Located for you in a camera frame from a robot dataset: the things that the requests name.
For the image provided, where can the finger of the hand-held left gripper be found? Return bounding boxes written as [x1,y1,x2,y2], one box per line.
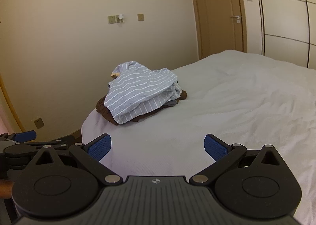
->
[52,135,76,144]
[0,130,37,143]

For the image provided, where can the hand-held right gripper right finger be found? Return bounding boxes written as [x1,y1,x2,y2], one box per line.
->
[190,134,290,186]

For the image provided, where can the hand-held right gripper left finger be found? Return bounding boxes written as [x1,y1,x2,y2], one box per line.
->
[25,133,123,186]

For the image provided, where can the grey white-striped t-shirt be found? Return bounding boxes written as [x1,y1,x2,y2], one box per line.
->
[104,61,182,125]

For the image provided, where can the person's left hand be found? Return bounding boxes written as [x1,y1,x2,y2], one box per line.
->
[0,181,14,199]

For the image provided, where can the brown garment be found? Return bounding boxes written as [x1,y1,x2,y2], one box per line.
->
[96,90,187,126]

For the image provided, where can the bed with pale cover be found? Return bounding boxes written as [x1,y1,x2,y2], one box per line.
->
[81,49,316,225]

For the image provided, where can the beige room door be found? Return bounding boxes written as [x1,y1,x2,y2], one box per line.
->
[187,0,248,60]

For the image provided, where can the cream panelled wardrobe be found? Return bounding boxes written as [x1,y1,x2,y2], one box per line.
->
[233,0,316,73]

